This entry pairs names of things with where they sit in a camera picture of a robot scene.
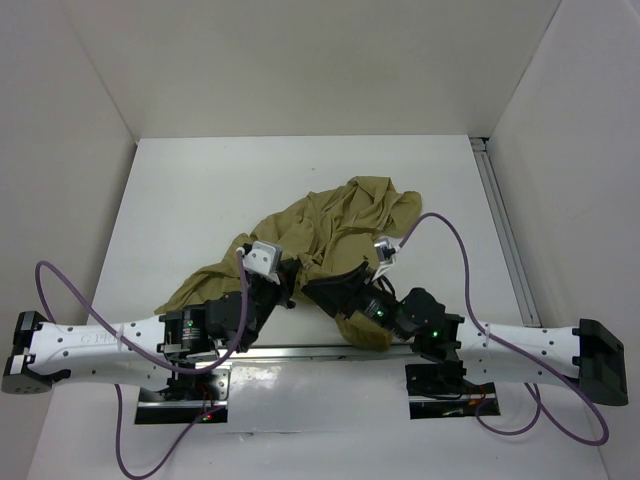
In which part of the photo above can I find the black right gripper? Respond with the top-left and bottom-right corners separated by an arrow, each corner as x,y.
301,260 -> 411,341

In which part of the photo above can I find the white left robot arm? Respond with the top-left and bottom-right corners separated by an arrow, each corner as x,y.
1,259 -> 300,399

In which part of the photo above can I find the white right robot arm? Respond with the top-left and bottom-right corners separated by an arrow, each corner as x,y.
302,264 -> 628,406

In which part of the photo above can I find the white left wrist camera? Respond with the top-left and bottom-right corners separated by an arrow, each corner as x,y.
242,241 -> 282,285

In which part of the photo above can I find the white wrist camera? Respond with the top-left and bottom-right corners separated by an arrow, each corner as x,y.
242,241 -> 282,285
373,237 -> 398,279

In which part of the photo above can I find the aluminium rail front edge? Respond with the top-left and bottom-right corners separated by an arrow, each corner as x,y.
228,345 -> 416,362

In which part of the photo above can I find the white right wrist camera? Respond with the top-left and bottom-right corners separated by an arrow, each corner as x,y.
373,237 -> 398,279

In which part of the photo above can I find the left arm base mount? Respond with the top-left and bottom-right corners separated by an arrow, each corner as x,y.
134,365 -> 231,425

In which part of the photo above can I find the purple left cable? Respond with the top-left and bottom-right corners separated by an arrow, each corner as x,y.
34,244 -> 251,480

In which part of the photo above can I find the purple cable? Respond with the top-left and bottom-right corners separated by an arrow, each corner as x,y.
34,244 -> 251,480
397,212 -> 610,447

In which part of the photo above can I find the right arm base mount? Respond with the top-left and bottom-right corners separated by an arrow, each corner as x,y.
405,364 -> 501,420

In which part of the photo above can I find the aluminium rail right side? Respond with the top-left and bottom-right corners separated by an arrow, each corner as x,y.
469,137 -> 541,327

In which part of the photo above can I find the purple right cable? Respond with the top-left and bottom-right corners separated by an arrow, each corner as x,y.
397,212 -> 610,447

